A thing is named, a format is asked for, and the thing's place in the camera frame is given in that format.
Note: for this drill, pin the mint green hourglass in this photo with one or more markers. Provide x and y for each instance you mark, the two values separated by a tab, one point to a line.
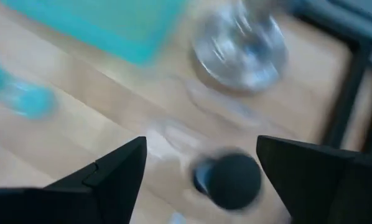
27	99

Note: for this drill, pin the silver lamp with white shade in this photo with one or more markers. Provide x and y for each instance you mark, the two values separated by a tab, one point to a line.
239	53

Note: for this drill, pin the purple sand hourglass black caps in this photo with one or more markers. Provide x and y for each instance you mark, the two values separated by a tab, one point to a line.
232	180

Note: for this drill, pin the teal translucent plastic tray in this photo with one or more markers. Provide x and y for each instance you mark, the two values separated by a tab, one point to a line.
111	25

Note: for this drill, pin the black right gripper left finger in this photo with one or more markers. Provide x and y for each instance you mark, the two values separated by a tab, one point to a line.
117	186

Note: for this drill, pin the black table frame rail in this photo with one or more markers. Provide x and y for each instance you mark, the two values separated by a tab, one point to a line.
351	90

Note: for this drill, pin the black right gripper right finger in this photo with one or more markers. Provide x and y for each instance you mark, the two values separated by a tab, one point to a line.
304	186

